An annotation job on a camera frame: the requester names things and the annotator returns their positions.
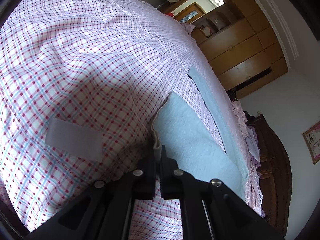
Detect pink plaid bed sheet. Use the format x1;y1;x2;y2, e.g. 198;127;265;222
1;0;263;231

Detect white fabric patch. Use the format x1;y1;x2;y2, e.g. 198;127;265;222
45;118;103;162

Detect wooden wardrobe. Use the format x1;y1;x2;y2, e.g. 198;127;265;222
159;0;289;99

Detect framed pink wall picture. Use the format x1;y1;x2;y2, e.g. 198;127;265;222
303;122;320;164

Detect light blue pants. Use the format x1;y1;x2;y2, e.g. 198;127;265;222
151;67;249;200

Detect dark wooden headboard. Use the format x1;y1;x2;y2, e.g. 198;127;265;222
252;114;292;237

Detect wooden door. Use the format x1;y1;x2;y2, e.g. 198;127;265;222
174;2;206;23

